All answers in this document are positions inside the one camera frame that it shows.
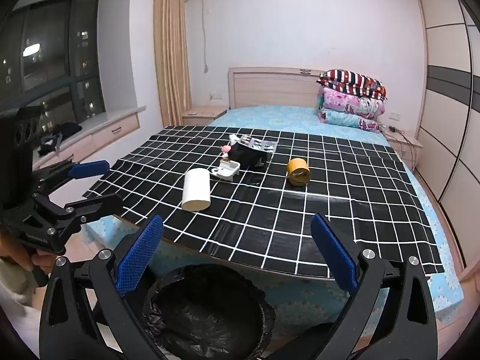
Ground black charger cable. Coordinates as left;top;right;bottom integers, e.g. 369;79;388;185
386;124;417;166

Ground beige curtain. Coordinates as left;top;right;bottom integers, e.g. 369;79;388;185
154;0;193;128

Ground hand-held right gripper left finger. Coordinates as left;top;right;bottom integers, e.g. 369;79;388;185
38;214;166;360

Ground light wooden nightstand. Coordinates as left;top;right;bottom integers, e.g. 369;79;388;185
379;122;422;169
182;106;228;126

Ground black checkered tablecloth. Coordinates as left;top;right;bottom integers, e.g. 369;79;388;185
82;124;444;276

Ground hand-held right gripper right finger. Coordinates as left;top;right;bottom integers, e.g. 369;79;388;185
310;213;438;360

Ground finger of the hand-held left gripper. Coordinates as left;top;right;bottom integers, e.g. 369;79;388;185
64;193;124;226
34;159;111;196

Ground sliding door wardrobe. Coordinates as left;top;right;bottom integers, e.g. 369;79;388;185
417;0;480;282

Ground black cloth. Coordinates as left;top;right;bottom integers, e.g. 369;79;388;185
227;142;269;170

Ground trash bin with black bag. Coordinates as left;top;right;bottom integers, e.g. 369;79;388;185
140;263;277;360

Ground air conditioner power cord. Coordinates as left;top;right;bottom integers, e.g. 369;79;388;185
200;0;210;74

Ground white toilet paper roll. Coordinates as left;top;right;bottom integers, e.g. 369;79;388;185
181;167;211;211

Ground person's left hand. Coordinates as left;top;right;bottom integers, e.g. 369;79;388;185
0;229;56;274

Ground blue folded quilt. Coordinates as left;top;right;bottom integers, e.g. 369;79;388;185
318;107;381;134

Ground window seat drawer cabinet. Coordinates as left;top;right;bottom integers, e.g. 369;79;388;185
32;105;147;173

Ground yellow tape roll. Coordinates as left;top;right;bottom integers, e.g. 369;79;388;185
286;157;311;187

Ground light wooden headboard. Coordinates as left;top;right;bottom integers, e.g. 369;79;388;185
228;67;331;110

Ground black clothes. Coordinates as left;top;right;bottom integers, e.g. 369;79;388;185
37;122;83;156

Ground silver pill blister pack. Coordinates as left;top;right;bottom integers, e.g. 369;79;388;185
255;139;279;154

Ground dark window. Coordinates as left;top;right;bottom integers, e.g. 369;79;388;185
0;0;106;124

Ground white plastic box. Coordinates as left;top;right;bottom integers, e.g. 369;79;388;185
210;160;241;181

